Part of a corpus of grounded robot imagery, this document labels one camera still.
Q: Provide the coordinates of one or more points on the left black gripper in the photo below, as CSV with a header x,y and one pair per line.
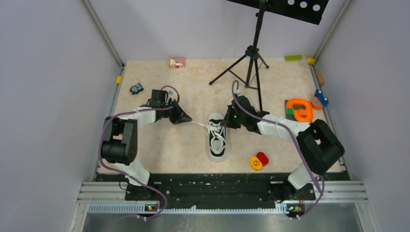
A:
x,y
180,116

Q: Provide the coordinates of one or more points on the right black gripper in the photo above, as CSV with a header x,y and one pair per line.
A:
x,y
227,121

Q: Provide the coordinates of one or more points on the white shoelace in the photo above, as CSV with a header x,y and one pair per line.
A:
x,y
217,135

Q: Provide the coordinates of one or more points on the black white canvas sneaker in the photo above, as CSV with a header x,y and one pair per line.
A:
x,y
222,156

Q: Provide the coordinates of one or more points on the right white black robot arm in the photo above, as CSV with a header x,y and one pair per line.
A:
x,y
317,145

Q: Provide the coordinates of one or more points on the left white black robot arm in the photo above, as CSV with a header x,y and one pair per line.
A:
x,y
118,144

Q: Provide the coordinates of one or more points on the small blue black toy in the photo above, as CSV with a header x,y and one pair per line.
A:
x,y
135,89

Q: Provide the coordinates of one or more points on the black tripod stand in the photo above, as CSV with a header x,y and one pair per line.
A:
x,y
252,52

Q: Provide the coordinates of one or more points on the yellow plastic cylinder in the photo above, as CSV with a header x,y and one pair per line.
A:
x,y
255,163

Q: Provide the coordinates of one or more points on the red plastic cylinder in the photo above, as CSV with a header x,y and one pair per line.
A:
x,y
263,158

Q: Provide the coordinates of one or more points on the pink tangram puzzle box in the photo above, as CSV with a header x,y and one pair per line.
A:
x,y
176,63

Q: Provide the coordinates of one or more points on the dark grey square plate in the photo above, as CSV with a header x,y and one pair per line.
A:
x,y
287,113

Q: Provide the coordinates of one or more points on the small green block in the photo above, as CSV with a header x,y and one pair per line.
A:
x,y
289,112

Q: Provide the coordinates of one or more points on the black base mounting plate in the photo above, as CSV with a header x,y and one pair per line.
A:
x,y
220,191

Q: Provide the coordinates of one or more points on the green rectangular block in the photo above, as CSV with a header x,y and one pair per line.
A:
x,y
289,58

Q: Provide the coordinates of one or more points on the orange translucent cup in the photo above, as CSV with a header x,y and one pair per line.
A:
x,y
316,103

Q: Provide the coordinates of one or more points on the blue toy car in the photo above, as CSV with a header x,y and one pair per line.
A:
x,y
321,97

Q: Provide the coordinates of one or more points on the yellow corner block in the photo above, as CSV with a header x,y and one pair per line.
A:
x,y
310,60

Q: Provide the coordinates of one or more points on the black perforated stand tray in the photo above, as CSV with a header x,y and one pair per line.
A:
x,y
310,11

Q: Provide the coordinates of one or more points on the wooden block on frame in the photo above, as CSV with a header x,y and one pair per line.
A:
x,y
320,77

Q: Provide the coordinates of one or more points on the white slotted cable duct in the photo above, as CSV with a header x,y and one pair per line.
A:
x,y
142,208

